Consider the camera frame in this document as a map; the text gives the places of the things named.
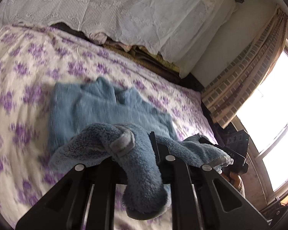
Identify beige checkered curtain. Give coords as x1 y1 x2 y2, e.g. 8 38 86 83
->
201 6 288 128

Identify white lace cover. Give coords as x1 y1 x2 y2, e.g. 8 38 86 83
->
0 0 236 77

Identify purple floral bed sheet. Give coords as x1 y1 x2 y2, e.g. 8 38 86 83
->
0 25 215 227

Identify white window frame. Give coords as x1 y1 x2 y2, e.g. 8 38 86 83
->
233 40 288 202

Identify blue fleece zip jacket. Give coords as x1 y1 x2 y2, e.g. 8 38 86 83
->
48 77 233 220

